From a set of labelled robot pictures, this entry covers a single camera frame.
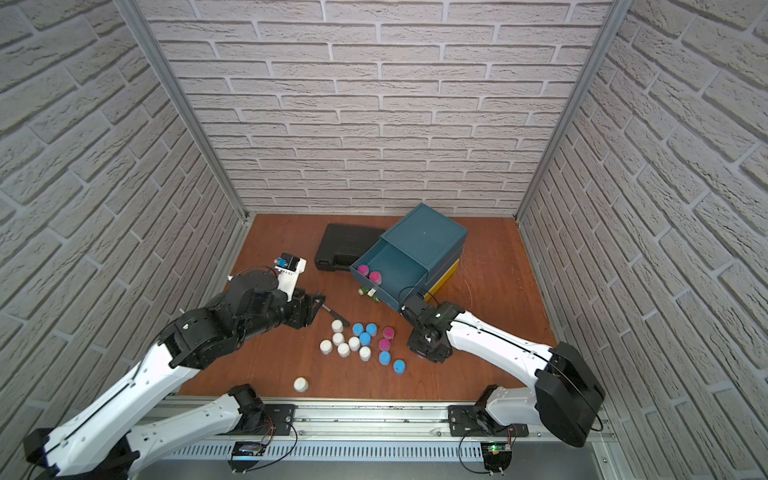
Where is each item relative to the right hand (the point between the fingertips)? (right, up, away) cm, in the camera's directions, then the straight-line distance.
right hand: (419, 350), depth 81 cm
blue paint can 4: (-10, -2, +1) cm, 10 cm away
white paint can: (-24, +5, +6) cm, 26 cm away
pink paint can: (-9, +3, +5) cm, 11 cm away
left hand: (-24, +19, -14) cm, 34 cm away
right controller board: (+18, -22, -11) cm, 30 cm away
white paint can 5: (-15, -1, +1) cm, 15 cm away
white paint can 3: (-21, -1, +2) cm, 22 cm away
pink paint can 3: (-16, +22, +2) cm, 27 cm away
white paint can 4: (-19, +1, +4) cm, 19 cm away
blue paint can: (-18, +4, +6) cm, 20 cm away
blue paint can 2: (-14, +4, +7) cm, 16 cm away
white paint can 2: (-24, +2, +4) cm, 24 cm away
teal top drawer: (-5, +21, +1) cm, 22 cm away
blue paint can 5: (-6, -4, -1) cm, 7 cm away
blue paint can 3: (-16, +2, +4) cm, 16 cm away
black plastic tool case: (-25, +29, +23) cm, 45 cm away
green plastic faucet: (-14, +17, -3) cm, 22 cm away
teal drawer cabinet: (-1, +27, 0) cm, 27 cm away
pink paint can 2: (-10, 0, +4) cm, 11 cm away
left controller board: (-43, -20, -11) cm, 48 cm away
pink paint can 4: (-12, +20, 0) cm, 24 cm away
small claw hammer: (-23, +6, +8) cm, 25 cm away
